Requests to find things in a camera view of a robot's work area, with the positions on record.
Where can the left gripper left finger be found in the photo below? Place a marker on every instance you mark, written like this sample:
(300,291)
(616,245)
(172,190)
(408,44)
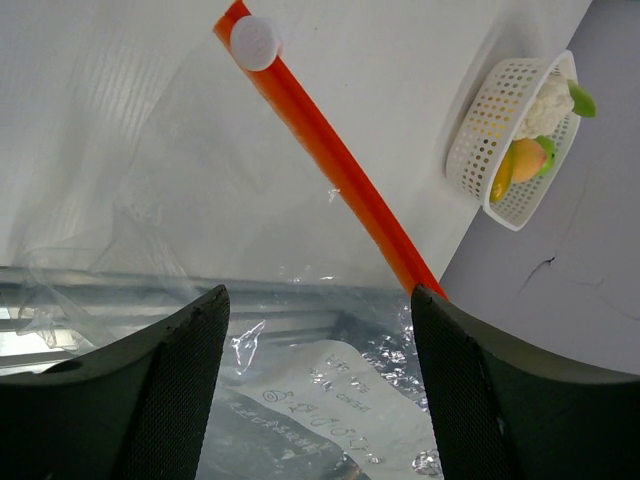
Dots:
(135,409)

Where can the orange pink peach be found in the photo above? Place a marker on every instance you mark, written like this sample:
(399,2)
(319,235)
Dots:
(528,158)

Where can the yellow green mango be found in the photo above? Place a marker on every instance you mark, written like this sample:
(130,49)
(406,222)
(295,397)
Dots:
(503,178)

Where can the white cauliflower with leaves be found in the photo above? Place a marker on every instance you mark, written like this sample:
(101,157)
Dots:
(557,98)

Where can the white perforated plastic basket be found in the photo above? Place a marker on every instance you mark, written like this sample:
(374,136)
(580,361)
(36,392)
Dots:
(490,126)

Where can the clear zip top bag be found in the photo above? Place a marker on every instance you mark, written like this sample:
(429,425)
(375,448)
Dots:
(218,187)

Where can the green apple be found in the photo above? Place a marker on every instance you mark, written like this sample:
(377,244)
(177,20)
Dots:
(549,147)

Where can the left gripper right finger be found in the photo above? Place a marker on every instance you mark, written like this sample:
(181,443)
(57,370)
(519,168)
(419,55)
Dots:
(502,408)

